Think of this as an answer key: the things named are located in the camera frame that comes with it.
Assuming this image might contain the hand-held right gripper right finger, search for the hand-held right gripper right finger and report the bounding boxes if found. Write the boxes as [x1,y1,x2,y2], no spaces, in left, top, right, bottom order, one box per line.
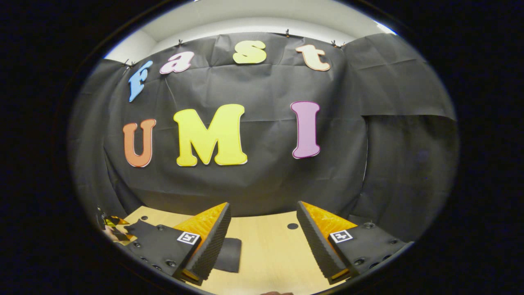
[296,200,411,286]

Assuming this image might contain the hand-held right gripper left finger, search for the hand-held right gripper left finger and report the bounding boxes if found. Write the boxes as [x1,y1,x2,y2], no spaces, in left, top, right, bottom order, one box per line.
[124,202,232,286]

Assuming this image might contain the dark grey jeans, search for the dark grey jeans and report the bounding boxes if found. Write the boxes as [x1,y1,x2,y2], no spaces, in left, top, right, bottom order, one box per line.
[214,237,243,274]

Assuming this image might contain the black backdrop cloth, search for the black backdrop cloth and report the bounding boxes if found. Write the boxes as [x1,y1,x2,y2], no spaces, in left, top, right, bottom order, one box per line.
[68,32,459,246]

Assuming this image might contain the ceiling light panel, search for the ceiling light panel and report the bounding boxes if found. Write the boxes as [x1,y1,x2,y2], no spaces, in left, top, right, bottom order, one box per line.
[373,20,397,35]

